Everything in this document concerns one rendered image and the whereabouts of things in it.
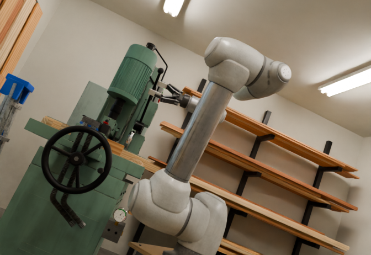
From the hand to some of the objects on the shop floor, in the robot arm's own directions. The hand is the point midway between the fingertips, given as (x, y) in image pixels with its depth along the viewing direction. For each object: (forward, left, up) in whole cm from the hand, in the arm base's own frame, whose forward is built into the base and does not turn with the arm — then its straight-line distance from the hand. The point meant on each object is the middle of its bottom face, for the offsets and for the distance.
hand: (153, 86), depth 174 cm
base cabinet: (+24, -9, -131) cm, 133 cm away
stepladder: (+114, -16, -131) cm, 174 cm away
